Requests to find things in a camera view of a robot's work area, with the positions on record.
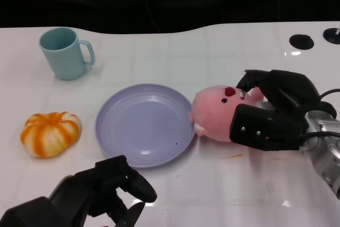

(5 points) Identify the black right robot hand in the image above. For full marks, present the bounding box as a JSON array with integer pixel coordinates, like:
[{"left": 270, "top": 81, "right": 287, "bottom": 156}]
[{"left": 229, "top": 69, "right": 321, "bottom": 152}]

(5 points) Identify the pink plush beaver doll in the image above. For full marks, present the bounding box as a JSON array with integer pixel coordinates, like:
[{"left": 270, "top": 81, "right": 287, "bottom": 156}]
[{"left": 188, "top": 84, "right": 269, "bottom": 142}]

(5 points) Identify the black round table grommet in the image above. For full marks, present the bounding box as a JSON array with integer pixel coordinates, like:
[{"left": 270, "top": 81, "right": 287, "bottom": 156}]
[
  {"left": 322, "top": 28, "right": 340, "bottom": 44},
  {"left": 289, "top": 34, "right": 315, "bottom": 50}
]

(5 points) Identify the black cable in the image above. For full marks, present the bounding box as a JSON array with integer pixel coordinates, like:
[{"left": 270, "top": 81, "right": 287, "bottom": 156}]
[{"left": 300, "top": 88, "right": 340, "bottom": 142}]

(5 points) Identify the orange white striped pumpkin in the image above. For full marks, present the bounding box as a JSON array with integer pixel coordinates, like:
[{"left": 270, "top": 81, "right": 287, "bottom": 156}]
[{"left": 20, "top": 111, "right": 82, "bottom": 159}]

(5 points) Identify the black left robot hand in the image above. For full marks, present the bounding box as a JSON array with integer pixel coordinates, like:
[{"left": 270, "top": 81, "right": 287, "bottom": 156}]
[{"left": 49, "top": 155, "right": 158, "bottom": 227}]

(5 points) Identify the teal plastic mug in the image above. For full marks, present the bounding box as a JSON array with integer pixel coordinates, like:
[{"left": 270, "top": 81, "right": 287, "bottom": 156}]
[{"left": 39, "top": 27, "right": 96, "bottom": 81}]

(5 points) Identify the lavender plastic plate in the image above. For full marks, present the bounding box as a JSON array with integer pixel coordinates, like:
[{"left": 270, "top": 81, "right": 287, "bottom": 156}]
[{"left": 95, "top": 83, "right": 198, "bottom": 170}]

